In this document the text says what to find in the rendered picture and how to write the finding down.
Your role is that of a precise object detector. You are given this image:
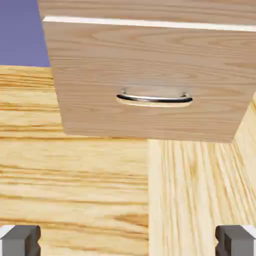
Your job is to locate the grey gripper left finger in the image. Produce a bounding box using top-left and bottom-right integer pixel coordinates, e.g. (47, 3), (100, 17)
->
(0, 224), (42, 256)

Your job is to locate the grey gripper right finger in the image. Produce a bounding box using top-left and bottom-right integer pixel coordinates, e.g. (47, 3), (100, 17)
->
(215, 224), (256, 256)

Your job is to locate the light wood drawer front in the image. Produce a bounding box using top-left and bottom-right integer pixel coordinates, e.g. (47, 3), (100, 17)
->
(37, 0), (256, 26)
(42, 15), (256, 144)

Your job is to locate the light wood cabinet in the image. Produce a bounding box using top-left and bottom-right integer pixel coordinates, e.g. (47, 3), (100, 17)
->
(37, 0), (256, 144)

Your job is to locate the curved silver drawer handle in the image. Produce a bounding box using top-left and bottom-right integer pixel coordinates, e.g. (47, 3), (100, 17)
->
(116, 87), (194, 109)

